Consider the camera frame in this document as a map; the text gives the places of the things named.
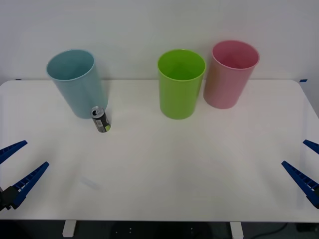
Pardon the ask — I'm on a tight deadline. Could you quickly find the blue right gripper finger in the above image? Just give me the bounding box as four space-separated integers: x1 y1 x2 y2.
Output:
281 161 319 209
303 139 319 155

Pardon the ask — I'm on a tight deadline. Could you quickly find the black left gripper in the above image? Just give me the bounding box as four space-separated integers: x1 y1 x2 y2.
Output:
0 140 50 211

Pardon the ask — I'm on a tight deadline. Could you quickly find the black drink can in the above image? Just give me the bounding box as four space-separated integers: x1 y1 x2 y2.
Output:
91 106 112 133

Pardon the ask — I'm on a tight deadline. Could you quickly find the white table leg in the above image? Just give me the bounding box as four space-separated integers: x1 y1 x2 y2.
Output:
229 221 244 239
62 220 76 238

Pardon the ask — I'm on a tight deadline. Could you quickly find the pale blue plastic bin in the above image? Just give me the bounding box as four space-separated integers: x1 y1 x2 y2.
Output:
45 49 109 120

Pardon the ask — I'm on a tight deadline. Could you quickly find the pink plastic bin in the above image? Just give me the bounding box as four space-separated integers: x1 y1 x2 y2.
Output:
203 40 260 110

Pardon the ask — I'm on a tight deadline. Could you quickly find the green plastic bin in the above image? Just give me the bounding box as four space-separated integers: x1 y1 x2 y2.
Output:
157 49 206 120

